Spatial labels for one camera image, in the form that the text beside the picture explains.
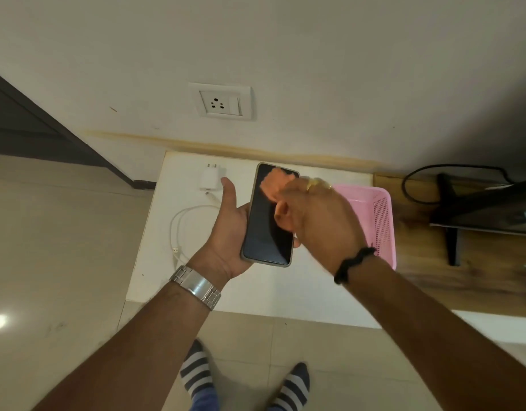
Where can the person's left hand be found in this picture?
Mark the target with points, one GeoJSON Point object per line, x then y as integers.
{"type": "Point", "coordinates": [226, 243]}

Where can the person's right hand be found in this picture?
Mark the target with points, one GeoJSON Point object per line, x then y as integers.
{"type": "Point", "coordinates": [327, 226]}

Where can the person's left thumb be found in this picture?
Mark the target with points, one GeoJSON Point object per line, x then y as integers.
{"type": "Point", "coordinates": [229, 194]}

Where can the person's right fingers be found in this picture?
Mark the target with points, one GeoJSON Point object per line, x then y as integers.
{"type": "Point", "coordinates": [295, 209]}

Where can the orange cleaning cloth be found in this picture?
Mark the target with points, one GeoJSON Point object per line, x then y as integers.
{"type": "Point", "coordinates": [272, 184]}

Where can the black smartphone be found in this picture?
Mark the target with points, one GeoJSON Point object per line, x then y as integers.
{"type": "Point", "coordinates": [263, 231]}

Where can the person's left forearm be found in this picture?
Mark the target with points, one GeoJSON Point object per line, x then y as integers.
{"type": "Point", "coordinates": [138, 350]}

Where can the person's right forearm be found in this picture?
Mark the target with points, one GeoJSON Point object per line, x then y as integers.
{"type": "Point", "coordinates": [425, 338]}

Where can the white charger adapter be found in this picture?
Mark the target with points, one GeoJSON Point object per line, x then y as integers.
{"type": "Point", "coordinates": [209, 178]}

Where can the pink plastic basket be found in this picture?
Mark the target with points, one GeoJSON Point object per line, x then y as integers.
{"type": "Point", "coordinates": [381, 222]}

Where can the silver metal wristwatch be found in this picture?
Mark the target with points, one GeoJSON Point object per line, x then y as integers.
{"type": "Point", "coordinates": [196, 286]}

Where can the grey white striped sock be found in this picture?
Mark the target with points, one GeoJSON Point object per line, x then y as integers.
{"type": "Point", "coordinates": [195, 368]}
{"type": "Point", "coordinates": [294, 387]}

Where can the black flat screen television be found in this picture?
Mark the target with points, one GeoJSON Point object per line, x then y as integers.
{"type": "Point", "coordinates": [490, 209]}

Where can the blue trouser leg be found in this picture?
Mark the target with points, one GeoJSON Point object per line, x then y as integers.
{"type": "Point", "coordinates": [205, 402]}

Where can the dark brown door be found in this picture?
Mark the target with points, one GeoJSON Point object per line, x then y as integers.
{"type": "Point", "coordinates": [27, 128]}

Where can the white wall socket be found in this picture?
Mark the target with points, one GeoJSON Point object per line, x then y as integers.
{"type": "Point", "coordinates": [220, 101]}

